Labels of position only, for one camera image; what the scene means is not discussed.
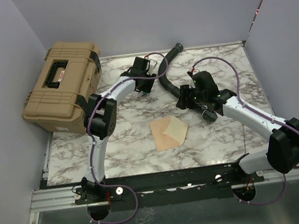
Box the black corrugated hose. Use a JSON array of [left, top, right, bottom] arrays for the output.
[[154, 39, 218, 129]]

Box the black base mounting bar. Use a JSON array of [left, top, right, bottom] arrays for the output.
[[38, 155, 267, 220]]

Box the purple cable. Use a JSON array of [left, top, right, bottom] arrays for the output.
[[185, 46, 299, 212], [71, 51, 181, 224]]

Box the tan paper envelope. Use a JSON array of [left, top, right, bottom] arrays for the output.
[[149, 116, 188, 152]]

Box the aluminium frame rail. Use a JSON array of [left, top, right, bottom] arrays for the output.
[[28, 184, 80, 213]]

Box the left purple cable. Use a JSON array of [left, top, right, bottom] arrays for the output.
[[71, 51, 181, 224]]

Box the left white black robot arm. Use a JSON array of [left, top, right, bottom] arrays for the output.
[[74, 57, 157, 205]]

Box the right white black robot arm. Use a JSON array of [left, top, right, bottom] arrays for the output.
[[176, 71, 299, 183]]

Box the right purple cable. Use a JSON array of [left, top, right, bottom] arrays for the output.
[[185, 46, 299, 212]]

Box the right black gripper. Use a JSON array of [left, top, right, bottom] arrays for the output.
[[174, 82, 208, 110]]

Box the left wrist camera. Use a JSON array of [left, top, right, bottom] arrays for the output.
[[148, 59, 157, 74]]

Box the tan plastic tool case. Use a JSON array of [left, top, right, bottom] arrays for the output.
[[23, 41, 101, 134]]

